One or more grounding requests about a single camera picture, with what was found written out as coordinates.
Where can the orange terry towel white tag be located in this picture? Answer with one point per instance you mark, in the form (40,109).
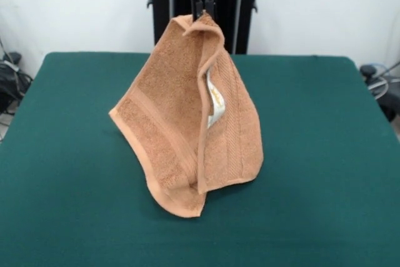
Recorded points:
(168,107)

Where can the dark green tablecloth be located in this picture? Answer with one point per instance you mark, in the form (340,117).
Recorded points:
(78,192)

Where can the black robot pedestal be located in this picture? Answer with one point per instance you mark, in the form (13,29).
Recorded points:
(162,4)

